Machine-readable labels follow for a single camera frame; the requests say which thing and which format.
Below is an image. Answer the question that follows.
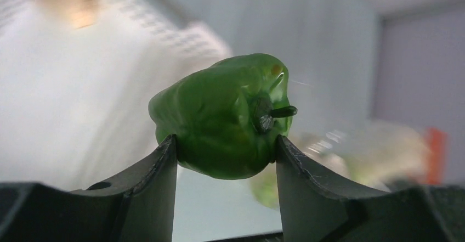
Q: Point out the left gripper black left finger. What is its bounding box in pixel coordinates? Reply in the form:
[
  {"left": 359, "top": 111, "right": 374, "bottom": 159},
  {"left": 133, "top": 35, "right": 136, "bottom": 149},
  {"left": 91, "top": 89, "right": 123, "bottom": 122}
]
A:
[{"left": 1, "top": 136, "right": 177, "bottom": 241}]

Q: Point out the clear zip top bag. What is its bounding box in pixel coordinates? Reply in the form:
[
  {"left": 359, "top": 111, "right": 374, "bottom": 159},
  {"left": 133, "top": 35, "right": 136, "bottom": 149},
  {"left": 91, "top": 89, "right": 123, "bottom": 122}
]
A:
[{"left": 248, "top": 118, "right": 449, "bottom": 210}]

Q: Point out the white perforated plastic basket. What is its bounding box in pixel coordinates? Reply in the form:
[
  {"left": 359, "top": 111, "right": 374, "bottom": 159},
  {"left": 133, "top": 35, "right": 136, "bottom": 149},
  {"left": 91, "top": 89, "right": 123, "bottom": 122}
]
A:
[{"left": 1, "top": 0, "right": 231, "bottom": 190}]

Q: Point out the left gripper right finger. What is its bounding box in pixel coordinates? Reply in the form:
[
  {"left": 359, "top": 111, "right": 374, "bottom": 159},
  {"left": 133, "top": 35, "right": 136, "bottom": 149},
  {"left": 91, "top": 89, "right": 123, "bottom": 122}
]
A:
[{"left": 276, "top": 136, "right": 464, "bottom": 241}]

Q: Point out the green pepper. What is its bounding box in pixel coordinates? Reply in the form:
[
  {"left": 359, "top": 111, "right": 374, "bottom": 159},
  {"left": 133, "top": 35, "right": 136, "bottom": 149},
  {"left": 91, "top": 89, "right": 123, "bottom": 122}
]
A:
[{"left": 148, "top": 53, "right": 297, "bottom": 180}]

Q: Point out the small beige mushroom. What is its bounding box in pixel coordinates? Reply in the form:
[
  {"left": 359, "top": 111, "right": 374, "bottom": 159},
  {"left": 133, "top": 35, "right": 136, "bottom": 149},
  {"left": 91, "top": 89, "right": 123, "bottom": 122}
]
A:
[{"left": 37, "top": 0, "right": 101, "bottom": 29}]

